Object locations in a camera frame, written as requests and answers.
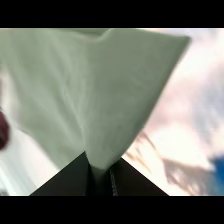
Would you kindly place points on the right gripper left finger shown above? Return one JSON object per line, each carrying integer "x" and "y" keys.
{"x": 71, "y": 180}

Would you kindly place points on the grey-green shirt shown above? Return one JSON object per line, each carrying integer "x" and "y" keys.
{"x": 86, "y": 93}

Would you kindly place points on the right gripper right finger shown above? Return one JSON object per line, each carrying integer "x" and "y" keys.
{"x": 133, "y": 181}

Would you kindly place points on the blue garment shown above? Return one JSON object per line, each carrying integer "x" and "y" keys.
{"x": 218, "y": 173}

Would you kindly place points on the dark red garment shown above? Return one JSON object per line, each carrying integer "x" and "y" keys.
{"x": 3, "y": 130}

